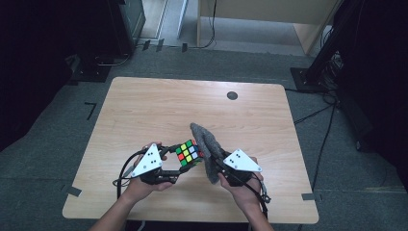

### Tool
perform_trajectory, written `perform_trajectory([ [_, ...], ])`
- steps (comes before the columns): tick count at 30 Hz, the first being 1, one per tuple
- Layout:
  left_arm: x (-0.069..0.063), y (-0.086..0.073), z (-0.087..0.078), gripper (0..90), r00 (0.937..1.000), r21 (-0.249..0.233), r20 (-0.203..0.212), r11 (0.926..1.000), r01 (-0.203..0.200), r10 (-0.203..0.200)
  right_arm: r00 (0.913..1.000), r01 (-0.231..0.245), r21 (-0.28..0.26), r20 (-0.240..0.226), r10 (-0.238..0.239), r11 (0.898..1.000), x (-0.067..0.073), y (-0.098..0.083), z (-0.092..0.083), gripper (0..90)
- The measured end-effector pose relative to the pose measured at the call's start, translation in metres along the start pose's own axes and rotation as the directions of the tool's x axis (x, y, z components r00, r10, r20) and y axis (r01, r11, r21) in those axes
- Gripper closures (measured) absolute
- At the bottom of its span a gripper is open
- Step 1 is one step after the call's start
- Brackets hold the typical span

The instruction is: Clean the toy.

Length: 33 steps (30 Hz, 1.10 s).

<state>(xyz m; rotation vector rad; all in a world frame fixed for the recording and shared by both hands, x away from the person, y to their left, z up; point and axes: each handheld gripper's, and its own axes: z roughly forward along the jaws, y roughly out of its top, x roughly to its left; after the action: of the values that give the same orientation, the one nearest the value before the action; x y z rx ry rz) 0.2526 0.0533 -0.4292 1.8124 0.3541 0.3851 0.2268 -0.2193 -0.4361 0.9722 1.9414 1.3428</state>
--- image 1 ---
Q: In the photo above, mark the dark round table grommet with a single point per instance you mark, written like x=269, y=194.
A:
x=232, y=95

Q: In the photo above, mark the black flat base plate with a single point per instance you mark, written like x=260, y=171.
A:
x=91, y=73

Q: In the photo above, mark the person's left hand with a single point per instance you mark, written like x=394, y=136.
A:
x=141, y=191

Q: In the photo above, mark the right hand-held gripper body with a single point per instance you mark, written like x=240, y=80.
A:
x=240, y=163

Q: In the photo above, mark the beige wooden desk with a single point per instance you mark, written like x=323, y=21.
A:
x=256, y=9

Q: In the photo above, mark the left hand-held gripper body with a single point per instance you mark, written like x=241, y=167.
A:
x=149, y=163

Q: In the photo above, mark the grey tape piece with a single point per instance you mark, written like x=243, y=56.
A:
x=309, y=196
x=73, y=191

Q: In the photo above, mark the small black floor tape strip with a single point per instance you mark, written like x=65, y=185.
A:
x=146, y=45
x=160, y=45
x=184, y=47

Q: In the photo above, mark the black cabinet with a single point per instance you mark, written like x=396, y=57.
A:
x=128, y=22

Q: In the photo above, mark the multicoloured puzzle cube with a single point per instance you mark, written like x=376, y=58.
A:
x=189, y=152

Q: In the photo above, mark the grey fluffy cloth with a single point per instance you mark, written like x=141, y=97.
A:
x=205, y=141

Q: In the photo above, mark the person's right hand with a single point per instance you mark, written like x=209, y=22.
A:
x=247, y=194

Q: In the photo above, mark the black metal stand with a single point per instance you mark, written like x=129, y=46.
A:
x=320, y=64

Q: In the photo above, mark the dark curtain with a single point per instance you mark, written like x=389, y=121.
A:
x=381, y=80
x=38, y=64

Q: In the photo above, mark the person's dark clothing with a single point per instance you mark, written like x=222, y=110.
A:
x=192, y=227

